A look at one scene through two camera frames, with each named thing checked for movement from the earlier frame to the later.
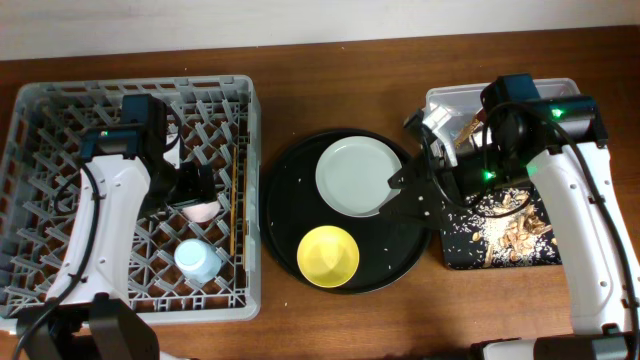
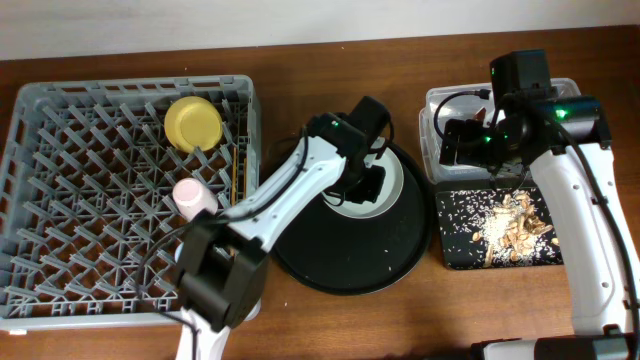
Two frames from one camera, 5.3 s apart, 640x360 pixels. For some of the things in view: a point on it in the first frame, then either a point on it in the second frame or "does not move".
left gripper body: x=195 y=185 -> x=369 y=185
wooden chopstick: x=233 y=201 does not move
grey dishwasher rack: x=181 y=271 does not move
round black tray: x=389 y=247 does not move
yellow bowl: x=328 y=256 -> x=193 y=121
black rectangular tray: x=499 y=229 does not move
